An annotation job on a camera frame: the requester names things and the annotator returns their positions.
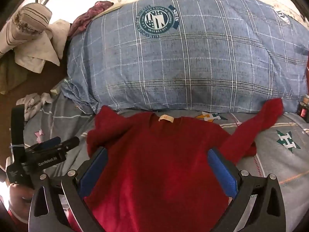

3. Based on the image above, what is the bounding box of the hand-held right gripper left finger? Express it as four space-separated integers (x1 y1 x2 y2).
28 147 109 232

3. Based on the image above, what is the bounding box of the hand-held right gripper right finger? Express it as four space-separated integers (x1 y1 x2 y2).
207 147 286 232

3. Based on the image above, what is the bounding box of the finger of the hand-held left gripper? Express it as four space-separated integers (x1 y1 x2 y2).
54 136 81 153
31 136 61 151

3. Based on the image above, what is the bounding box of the red sweater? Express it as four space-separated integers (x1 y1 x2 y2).
83 98 284 232

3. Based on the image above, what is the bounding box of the person's left forearm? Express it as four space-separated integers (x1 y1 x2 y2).
7 206 30 226

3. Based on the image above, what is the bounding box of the person's left hand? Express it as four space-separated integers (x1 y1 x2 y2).
8 182 35 213

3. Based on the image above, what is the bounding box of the crumpled white patterned cloth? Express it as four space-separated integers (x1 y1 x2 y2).
16 92 53 121

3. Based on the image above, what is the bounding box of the grey star print bed sheet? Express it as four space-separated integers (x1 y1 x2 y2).
23 87 309 232

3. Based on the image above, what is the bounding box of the olive cloth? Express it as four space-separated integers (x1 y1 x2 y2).
0 53 27 95

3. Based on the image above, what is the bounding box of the small dark bottle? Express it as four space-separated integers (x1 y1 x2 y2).
297 95 309 123

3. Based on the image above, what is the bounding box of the maroon floral cloth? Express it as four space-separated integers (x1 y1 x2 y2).
68 1 114 41

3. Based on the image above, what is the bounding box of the beige striped cloth roll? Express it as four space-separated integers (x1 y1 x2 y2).
0 3 53 56

